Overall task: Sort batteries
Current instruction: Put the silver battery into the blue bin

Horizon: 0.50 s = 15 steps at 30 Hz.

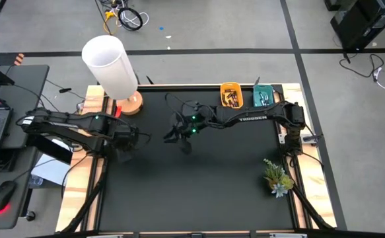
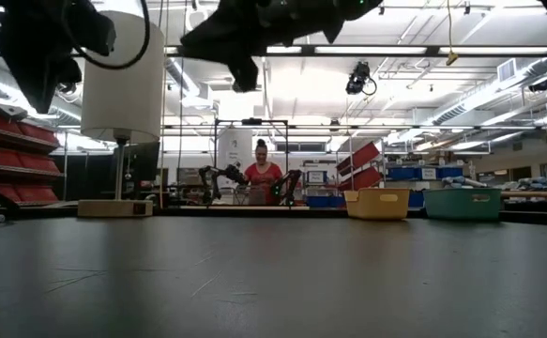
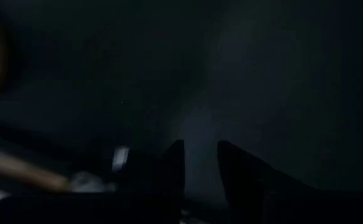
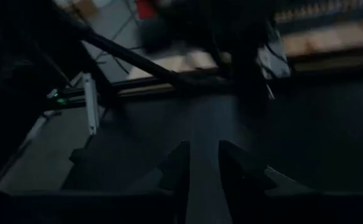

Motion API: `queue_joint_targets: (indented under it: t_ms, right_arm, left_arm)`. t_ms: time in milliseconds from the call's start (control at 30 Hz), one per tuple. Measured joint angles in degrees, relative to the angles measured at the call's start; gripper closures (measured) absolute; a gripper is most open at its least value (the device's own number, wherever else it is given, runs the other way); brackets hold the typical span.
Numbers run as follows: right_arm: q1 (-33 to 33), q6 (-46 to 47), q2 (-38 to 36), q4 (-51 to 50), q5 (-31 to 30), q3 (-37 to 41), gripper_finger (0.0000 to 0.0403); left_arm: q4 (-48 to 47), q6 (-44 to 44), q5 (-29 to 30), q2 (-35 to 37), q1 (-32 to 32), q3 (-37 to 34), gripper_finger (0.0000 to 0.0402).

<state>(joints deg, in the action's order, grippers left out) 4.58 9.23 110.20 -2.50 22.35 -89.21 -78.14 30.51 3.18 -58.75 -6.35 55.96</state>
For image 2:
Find white air vent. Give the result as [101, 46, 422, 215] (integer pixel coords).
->
[496, 58, 519, 85]

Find tilted red bin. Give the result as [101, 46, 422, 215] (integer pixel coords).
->
[335, 140, 381, 175]
[336, 166, 384, 192]

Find grey-blue robot parts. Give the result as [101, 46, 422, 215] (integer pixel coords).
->
[507, 176, 547, 192]
[441, 176, 489, 189]

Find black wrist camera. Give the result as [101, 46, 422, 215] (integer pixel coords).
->
[228, 51, 260, 94]
[64, 0, 117, 58]

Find wooden bench table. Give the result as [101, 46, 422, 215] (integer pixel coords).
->
[500, 190, 547, 212]

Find yellow hanging cord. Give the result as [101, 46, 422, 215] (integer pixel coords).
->
[444, 0, 460, 67]

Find teal plastic bin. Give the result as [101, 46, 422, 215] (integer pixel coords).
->
[422, 187, 504, 222]

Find white shade table lamp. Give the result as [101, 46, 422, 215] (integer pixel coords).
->
[76, 12, 167, 218]

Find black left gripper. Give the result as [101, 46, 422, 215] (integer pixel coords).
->
[0, 0, 84, 115]

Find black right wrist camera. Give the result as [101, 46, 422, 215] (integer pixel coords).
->
[228, 51, 260, 94]

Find black overhead light bar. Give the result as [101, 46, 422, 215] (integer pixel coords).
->
[0, 44, 547, 58]

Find black background monitor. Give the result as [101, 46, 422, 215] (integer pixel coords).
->
[111, 140, 161, 189]

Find red shelf bin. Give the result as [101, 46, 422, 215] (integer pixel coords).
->
[0, 144, 25, 169]
[17, 152, 63, 175]
[0, 182, 61, 204]
[0, 110, 61, 149]

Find white hanging ring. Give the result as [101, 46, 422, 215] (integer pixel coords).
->
[184, 7, 208, 32]

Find metal bin shelf rack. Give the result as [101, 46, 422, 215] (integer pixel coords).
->
[0, 100, 66, 207]

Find black overhead camera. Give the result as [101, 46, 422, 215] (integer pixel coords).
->
[345, 60, 378, 97]

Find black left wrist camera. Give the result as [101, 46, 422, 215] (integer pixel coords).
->
[64, 0, 117, 58]

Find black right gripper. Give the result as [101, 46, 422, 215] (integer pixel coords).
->
[178, 0, 383, 66]

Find person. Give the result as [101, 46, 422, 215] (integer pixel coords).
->
[243, 138, 284, 207]

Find yellow plastic bin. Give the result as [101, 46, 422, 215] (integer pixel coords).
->
[342, 187, 413, 222]

